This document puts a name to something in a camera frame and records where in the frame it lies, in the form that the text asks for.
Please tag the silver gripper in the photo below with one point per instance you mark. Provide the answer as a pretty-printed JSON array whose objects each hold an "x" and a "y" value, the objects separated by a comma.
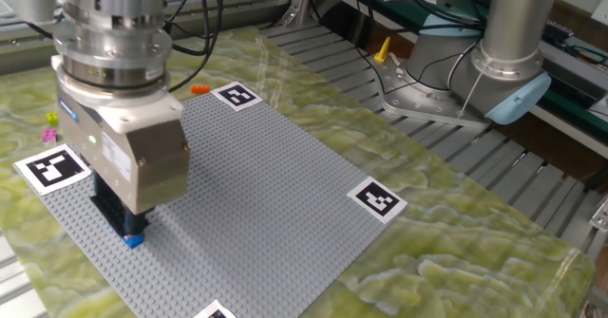
[{"x": 152, "y": 166}]

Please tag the black Lego plate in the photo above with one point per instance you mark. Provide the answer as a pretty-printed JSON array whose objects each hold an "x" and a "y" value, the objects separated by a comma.
[{"x": 107, "y": 210}]

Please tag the lime green Lego brick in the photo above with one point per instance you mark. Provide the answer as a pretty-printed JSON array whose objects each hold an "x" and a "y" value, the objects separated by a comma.
[{"x": 52, "y": 118}]

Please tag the blue Lego brick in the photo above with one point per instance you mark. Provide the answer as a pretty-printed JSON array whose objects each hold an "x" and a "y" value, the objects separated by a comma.
[{"x": 134, "y": 241}]

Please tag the magenta Lego brick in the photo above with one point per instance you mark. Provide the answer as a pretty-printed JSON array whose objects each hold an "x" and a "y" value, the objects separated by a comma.
[{"x": 49, "y": 136}]

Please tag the orange Lego brick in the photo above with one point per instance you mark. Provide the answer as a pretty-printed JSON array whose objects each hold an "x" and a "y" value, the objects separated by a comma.
[{"x": 200, "y": 89}]

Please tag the grey Lego baseplate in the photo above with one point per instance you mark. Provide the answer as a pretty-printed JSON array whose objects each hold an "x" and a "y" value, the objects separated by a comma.
[{"x": 261, "y": 190}]

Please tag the black white fiducial marker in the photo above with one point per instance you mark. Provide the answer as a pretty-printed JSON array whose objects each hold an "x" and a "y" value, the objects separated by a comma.
[
  {"x": 377, "y": 199},
  {"x": 47, "y": 168},
  {"x": 214, "y": 312},
  {"x": 236, "y": 96}
]

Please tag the metal robot mounting plate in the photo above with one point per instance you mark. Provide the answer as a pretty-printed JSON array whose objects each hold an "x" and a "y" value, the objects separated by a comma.
[{"x": 404, "y": 104}]

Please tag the yellow plastic tool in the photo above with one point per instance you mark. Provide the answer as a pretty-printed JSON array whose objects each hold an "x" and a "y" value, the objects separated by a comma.
[{"x": 382, "y": 52}]

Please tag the green topped bench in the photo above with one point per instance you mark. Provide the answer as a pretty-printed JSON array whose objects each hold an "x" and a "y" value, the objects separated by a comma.
[{"x": 380, "y": 12}]

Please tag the black electronics box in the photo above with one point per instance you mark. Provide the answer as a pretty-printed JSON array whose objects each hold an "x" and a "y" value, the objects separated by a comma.
[{"x": 577, "y": 78}]

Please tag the aluminium upright post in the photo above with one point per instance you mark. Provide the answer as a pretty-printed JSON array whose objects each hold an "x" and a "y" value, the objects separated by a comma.
[{"x": 301, "y": 0}]

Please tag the metal corner bracket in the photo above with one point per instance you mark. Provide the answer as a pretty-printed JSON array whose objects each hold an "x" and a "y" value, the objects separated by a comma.
[{"x": 601, "y": 216}]

